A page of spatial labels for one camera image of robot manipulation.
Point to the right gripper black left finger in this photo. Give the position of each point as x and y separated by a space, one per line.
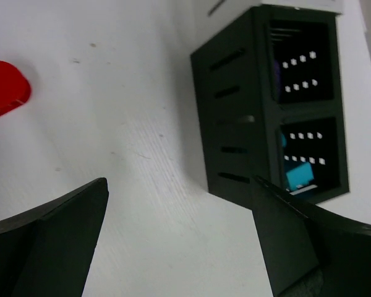
48 250

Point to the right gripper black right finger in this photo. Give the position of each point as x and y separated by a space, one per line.
309 251

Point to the blue rectangular lego brick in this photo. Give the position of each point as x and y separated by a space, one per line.
300 176

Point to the teal round lego piece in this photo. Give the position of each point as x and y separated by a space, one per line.
284 141

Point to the red oval lego piece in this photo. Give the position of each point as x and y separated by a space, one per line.
15 89

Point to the black double container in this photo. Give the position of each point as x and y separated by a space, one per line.
272 70

